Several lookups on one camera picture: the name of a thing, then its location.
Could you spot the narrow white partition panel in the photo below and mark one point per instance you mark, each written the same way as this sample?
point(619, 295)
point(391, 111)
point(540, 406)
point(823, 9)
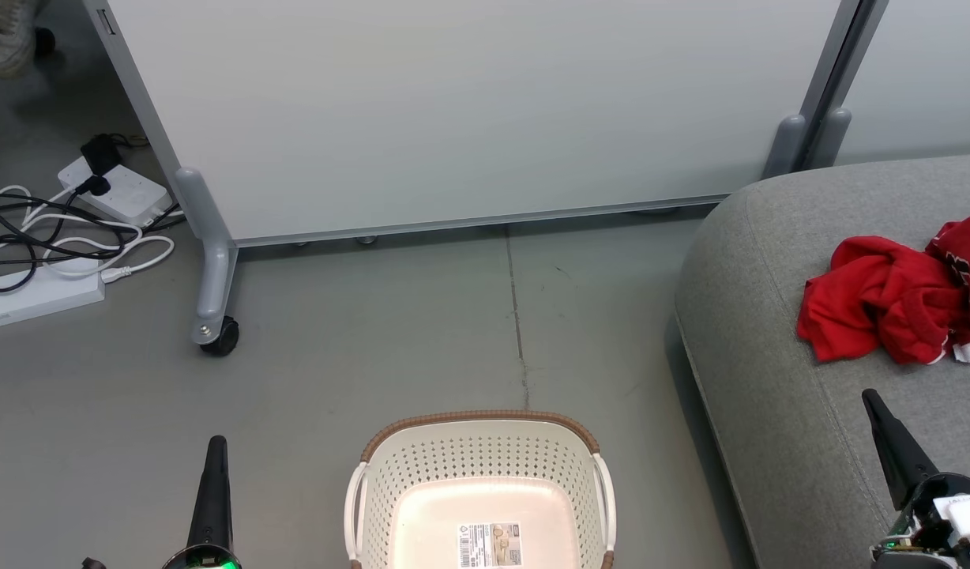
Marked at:
point(919, 79)

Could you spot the large white partition panel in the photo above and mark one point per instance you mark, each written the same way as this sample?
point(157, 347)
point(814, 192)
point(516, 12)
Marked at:
point(469, 111)

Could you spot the printed label sticker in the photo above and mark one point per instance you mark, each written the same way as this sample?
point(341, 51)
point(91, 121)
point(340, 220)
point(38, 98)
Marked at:
point(489, 545)

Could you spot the long white power strip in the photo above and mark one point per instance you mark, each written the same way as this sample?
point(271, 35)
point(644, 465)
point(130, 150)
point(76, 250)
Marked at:
point(39, 296)

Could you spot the black power adapter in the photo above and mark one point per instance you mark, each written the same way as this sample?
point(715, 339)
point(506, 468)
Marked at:
point(102, 154)

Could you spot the black caster wheel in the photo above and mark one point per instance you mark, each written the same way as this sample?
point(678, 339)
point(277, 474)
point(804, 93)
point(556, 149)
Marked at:
point(221, 337)

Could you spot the red garment with white panel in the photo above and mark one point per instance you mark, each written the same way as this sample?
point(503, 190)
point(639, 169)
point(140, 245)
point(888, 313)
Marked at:
point(872, 300)

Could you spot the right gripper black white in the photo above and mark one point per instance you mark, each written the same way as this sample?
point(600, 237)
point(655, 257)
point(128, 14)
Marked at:
point(947, 521)

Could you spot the grey partition leg upright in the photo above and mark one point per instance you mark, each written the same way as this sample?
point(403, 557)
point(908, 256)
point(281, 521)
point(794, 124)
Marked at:
point(785, 146)
point(831, 138)

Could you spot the black plug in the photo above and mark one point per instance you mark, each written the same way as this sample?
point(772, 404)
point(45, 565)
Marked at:
point(94, 186)

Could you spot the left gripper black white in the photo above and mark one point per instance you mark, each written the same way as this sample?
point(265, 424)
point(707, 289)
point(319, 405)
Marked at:
point(204, 559)

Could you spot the grey partition leg with caster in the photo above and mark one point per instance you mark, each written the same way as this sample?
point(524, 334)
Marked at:
point(212, 261)

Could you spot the cream perforated laundry basket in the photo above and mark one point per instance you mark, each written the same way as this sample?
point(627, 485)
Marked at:
point(485, 474)

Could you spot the small dark floor object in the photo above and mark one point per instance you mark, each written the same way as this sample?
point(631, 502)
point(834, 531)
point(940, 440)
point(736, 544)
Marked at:
point(45, 41)

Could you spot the grey fabric sofa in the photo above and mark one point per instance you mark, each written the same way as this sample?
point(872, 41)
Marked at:
point(785, 395)

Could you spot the white power strip with plugs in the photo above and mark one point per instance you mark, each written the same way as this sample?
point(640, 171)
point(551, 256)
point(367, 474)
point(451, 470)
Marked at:
point(129, 197)

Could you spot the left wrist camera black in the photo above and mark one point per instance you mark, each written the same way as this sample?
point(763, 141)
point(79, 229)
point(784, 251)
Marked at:
point(94, 564)

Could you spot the pale sneaker shoe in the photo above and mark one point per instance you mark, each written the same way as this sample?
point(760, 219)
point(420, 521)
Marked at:
point(7, 39)

